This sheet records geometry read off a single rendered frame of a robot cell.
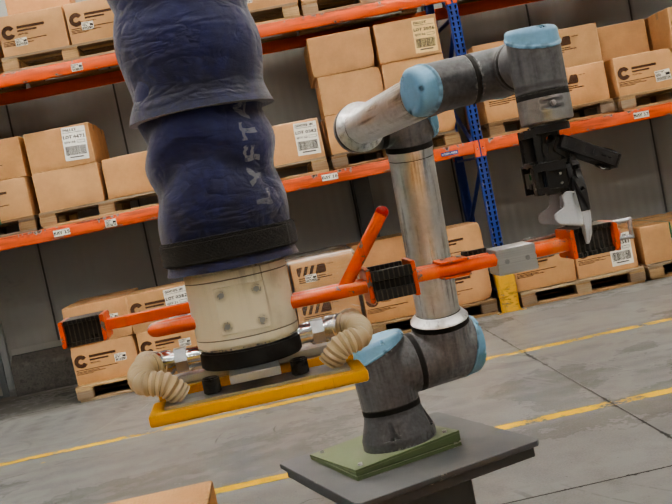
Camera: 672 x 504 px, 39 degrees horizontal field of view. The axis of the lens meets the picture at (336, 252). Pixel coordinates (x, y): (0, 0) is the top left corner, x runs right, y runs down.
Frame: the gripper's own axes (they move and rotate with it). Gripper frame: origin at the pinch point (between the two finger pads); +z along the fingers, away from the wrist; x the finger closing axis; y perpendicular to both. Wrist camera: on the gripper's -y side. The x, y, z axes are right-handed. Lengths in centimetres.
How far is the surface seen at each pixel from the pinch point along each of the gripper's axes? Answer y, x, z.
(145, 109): 67, 9, -34
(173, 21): 60, 13, -46
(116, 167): 160, -710, -75
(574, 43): -273, -701, -105
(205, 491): 73, -12, 32
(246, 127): 53, 9, -28
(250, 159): 53, 9, -24
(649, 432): -111, -273, 126
